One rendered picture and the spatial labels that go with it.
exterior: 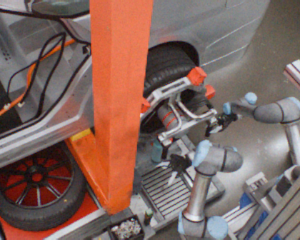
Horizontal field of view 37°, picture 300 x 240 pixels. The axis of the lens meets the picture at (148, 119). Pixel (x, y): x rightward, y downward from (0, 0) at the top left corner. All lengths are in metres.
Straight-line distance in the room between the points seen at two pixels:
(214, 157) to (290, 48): 2.76
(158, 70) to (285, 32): 2.42
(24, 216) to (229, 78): 2.32
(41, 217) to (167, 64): 1.24
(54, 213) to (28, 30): 1.22
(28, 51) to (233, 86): 2.02
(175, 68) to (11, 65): 1.18
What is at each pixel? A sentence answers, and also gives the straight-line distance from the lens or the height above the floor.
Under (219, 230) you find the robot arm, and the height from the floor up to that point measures 1.04.
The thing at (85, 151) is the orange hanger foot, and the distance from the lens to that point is 3.00.
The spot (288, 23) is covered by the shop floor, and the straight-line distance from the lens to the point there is 5.06.
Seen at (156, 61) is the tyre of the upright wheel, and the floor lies 1.18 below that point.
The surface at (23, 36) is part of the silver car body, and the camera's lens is 3.18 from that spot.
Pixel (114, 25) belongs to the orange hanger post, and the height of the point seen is 2.21.
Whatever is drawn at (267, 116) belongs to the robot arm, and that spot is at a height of 1.25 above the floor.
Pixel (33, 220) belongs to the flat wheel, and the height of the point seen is 0.49.
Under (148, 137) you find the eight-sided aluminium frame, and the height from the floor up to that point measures 0.67.
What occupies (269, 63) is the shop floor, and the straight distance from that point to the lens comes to 4.60.
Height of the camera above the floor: 3.29
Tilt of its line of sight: 56 degrees down
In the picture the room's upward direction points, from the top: 8 degrees clockwise
